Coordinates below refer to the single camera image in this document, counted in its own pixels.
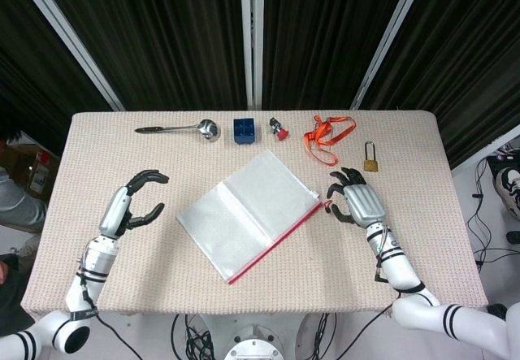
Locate red push button switch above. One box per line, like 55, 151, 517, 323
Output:
267, 117, 290, 141

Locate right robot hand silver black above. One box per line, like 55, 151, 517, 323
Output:
326, 167, 388, 228

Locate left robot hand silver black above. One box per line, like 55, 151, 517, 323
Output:
97, 169, 170, 240

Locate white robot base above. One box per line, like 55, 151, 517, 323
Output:
201, 313, 310, 360

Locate black cable bundle under base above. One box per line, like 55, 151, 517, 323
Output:
170, 313, 338, 360

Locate cardboard box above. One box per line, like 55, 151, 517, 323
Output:
6, 142, 62, 202

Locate beige woven tablecloth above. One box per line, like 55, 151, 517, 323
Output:
19, 110, 488, 317

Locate aluminium frame post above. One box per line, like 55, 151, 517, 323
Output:
351, 0, 431, 111
239, 0, 266, 111
11, 0, 125, 112

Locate black and white sneaker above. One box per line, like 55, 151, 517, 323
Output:
494, 167, 520, 219

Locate black floor cables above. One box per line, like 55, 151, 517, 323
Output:
465, 154, 520, 286

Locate orange lanyard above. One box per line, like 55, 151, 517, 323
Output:
303, 115, 358, 166

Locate brass padlock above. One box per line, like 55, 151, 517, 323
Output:
362, 141, 382, 173

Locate blue cube block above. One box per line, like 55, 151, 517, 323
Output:
232, 118, 258, 147

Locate bystander in grey sweater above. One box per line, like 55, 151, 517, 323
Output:
0, 118, 48, 324

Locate steel ladle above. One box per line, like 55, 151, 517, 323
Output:
134, 119, 222, 142

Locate black pleated curtain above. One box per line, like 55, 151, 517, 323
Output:
262, 0, 416, 111
34, 0, 248, 112
0, 0, 115, 133
359, 0, 520, 170

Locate clear zipper pouch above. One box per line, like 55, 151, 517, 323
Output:
175, 150, 335, 286

